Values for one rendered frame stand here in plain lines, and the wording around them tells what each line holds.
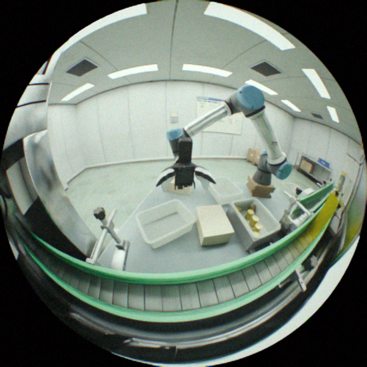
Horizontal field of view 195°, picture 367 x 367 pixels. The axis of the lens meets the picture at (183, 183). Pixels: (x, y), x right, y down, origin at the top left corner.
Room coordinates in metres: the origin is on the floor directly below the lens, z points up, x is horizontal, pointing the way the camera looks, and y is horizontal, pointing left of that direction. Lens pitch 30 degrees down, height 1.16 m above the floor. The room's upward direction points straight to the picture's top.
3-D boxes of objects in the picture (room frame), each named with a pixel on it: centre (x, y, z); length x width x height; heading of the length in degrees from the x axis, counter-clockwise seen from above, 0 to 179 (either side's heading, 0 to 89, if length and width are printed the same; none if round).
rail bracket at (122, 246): (0.11, 0.19, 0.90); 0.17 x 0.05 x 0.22; 7
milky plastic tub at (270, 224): (0.27, -0.32, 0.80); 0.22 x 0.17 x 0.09; 7
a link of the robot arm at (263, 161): (0.58, -0.58, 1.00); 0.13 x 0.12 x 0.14; 174
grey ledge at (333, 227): (0.05, -1.26, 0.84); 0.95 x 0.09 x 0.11; 97
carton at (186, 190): (0.62, 0.02, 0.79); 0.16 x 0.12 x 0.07; 75
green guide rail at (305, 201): (0.31, -1.34, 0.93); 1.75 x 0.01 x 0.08; 97
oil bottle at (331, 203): (0.07, -0.53, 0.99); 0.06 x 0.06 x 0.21; 8
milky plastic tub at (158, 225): (0.29, 0.08, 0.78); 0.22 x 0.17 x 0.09; 124
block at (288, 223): (0.17, -0.45, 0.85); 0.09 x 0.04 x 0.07; 7
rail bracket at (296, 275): (-0.04, -0.23, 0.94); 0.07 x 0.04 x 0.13; 7
